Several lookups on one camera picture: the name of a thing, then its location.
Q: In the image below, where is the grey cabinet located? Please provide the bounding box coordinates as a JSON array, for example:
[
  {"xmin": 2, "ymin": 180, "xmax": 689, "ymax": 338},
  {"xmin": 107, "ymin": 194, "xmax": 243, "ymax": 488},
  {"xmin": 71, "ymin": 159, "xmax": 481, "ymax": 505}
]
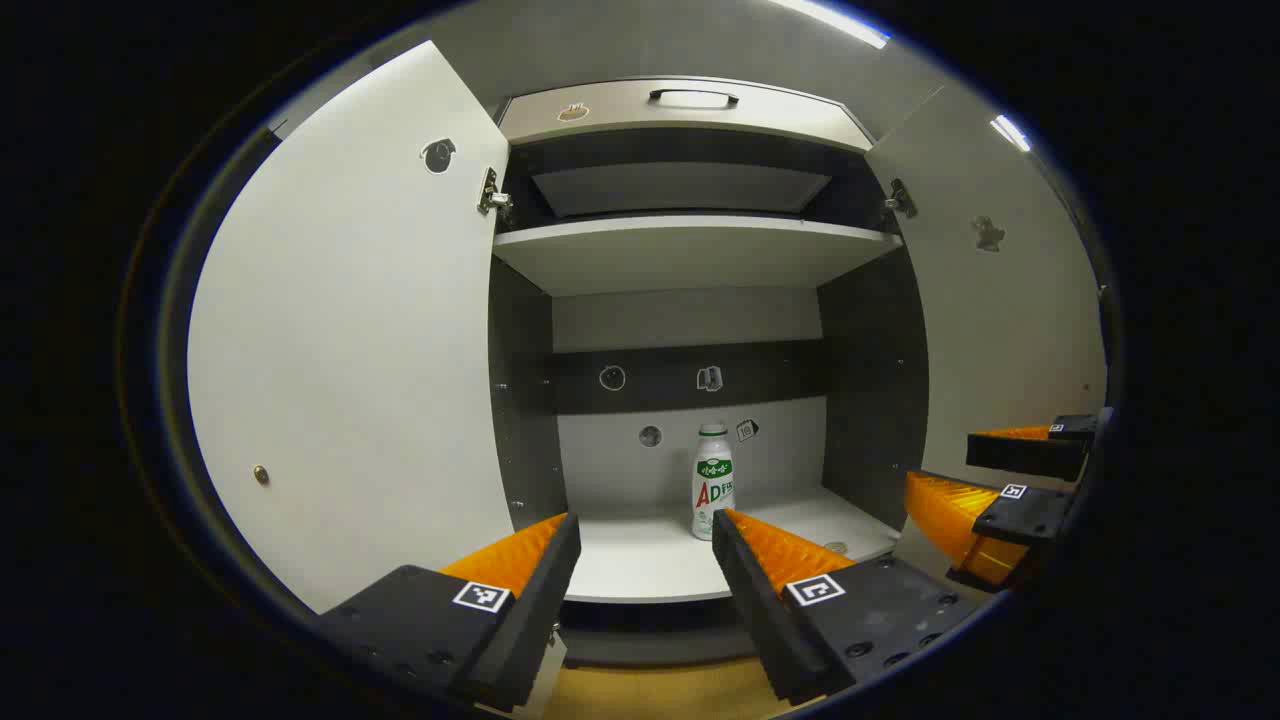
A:
[{"xmin": 487, "ymin": 78, "xmax": 931, "ymax": 666}]

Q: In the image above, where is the light grey cabinet door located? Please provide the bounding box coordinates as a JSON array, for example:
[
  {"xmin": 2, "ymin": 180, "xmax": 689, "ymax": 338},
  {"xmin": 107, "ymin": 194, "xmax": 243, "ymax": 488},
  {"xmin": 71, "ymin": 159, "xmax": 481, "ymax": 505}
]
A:
[
  {"xmin": 187, "ymin": 40, "xmax": 516, "ymax": 614},
  {"xmin": 865, "ymin": 85, "xmax": 1109, "ymax": 591}
]

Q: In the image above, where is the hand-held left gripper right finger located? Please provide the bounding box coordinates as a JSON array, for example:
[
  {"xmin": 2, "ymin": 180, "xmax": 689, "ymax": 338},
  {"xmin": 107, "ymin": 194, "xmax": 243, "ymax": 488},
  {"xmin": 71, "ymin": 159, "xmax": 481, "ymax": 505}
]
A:
[{"xmin": 710, "ymin": 507, "xmax": 988, "ymax": 707}]

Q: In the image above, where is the white shelf board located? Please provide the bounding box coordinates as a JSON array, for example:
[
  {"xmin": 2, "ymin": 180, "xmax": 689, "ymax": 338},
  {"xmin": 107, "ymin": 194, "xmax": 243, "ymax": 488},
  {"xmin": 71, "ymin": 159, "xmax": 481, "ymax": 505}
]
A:
[{"xmin": 492, "ymin": 215, "xmax": 904, "ymax": 298}]

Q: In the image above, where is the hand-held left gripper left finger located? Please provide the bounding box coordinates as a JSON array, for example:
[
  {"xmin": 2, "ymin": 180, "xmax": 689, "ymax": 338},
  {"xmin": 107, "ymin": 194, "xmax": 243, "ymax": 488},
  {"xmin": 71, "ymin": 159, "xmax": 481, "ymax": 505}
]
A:
[{"xmin": 318, "ymin": 512, "xmax": 583, "ymax": 715}]

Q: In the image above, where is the white bottle with green label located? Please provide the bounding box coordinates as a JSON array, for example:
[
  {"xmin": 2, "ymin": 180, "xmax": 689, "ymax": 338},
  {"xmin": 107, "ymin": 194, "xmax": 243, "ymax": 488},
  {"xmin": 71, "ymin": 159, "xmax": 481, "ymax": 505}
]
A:
[{"xmin": 690, "ymin": 422, "xmax": 738, "ymax": 541}]

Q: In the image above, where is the grey drawer front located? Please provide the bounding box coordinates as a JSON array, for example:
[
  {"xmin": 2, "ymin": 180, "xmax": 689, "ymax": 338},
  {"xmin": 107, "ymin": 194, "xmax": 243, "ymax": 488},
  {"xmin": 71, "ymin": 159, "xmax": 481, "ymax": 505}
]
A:
[{"xmin": 497, "ymin": 78, "xmax": 876, "ymax": 153}]

